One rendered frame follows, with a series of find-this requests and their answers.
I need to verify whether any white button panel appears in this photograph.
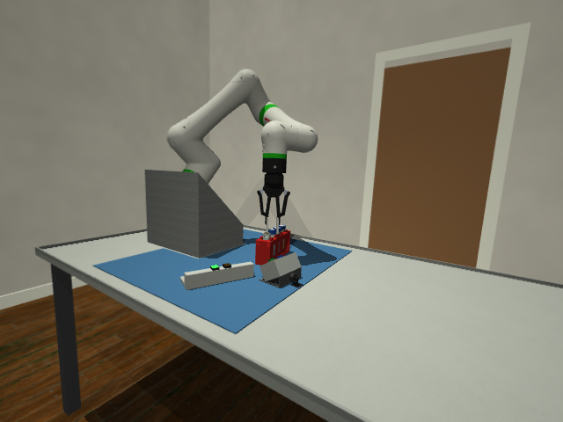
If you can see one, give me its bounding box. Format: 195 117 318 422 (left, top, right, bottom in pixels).
259 253 303 288

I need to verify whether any blue flat mat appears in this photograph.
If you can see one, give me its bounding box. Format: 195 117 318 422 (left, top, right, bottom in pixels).
94 229 351 334

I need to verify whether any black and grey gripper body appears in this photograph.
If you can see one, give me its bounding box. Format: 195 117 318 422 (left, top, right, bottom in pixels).
263 174 284 198

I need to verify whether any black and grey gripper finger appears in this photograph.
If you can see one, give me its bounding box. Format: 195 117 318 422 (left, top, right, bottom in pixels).
257 188 272 232
275 189 290 234

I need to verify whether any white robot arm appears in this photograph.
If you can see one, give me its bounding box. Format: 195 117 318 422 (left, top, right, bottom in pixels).
167 69 318 183

